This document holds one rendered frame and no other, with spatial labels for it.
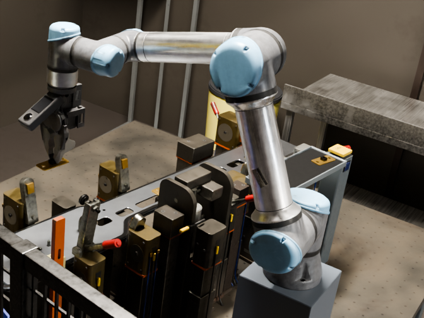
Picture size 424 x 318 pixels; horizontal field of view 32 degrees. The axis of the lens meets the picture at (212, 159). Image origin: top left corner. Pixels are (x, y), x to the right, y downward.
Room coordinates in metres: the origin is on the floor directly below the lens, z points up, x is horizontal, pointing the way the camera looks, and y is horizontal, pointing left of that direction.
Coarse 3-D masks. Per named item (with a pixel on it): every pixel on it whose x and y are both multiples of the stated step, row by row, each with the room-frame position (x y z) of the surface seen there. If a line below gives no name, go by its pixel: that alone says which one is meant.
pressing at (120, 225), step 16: (288, 144) 2.59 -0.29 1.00; (208, 160) 2.35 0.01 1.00; (224, 160) 2.37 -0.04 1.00; (240, 160) 2.39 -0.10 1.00; (128, 192) 2.04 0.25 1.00; (144, 192) 2.05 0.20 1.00; (80, 208) 1.90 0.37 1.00; (112, 208) 1.92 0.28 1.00; (128, 208) 1.94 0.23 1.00; (144, 208) 1.95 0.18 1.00; (48, 224) 1.78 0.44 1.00; (112, 224) 1.83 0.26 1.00; (128, 224) 1.84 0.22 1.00; (32, 240) 1.69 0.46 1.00; (64, 240) 1.71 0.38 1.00; (96, 240) 1.73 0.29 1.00
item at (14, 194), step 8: (8, 192) 1.85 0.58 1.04; (16, 192) 1.86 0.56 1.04; (8, 200) 1.83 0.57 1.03; (16, 200) 1.82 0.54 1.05; (8, 208) 1.83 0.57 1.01; (16, 208) 1.81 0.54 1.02; (8, 216) 1.83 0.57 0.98; (16, 216) 1.81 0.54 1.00; (8, 224) 1.83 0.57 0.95; (16, 224) 1.81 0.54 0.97; (24, 224) 1.81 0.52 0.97; (32, 224) 1.83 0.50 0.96
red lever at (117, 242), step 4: (108, 240) 1.54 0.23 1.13; (112, 240) 1.53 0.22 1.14; (116, 240) 1.52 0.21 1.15; (120, 240) 1.53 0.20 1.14; (92, 244) 1.58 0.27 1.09; (96, 244) 1.56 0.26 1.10; (100, 244) 1.55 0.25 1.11; (104, 244) 1.54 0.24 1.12; (108, 244) 1.53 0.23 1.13; (112, 244) 1.52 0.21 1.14; (116, 244) 1.52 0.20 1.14; (120, 244) 1.52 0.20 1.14; (84, 248) 1.58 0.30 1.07; (88, 248) 1.57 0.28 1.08; (92, 248) 1.56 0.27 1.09; (96, 248) 1.56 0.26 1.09; (100, 248) 1.55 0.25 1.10; (104, 248) 1.54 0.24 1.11; (108, 248) 1.53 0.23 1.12; (112, 248) 1.53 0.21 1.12
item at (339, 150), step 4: (336, 144) 2.28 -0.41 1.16; (332, 148) 2.24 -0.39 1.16; (336, 148) 2.25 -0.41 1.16; (340, 148) 2.25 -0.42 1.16; (344, 148) 2.26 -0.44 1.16; (332, 152) 2.23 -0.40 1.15; (336, 152) 2.22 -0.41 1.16; (340, 152) 2.22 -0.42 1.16; (344, 152) 2.23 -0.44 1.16; (348, 152) 2.24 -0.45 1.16
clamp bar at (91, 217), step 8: (80, 200) 1.59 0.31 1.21; (88, 200) 1.59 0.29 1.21; (96, 200) 1.59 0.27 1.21; (88, 208) 1.56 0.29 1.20; (96, 208) 1.57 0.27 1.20; (88, 216) 1.56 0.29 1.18; (96, 216) 1.59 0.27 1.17; (88, 224) 1.57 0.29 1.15; (96, 224) 1.59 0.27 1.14; (80, 232) 1.58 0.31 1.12; (88, 232) 1.58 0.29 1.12; (80, 240) 1.58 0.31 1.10; (88, 240) 1.59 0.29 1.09; (80, 248) 1.58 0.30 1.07
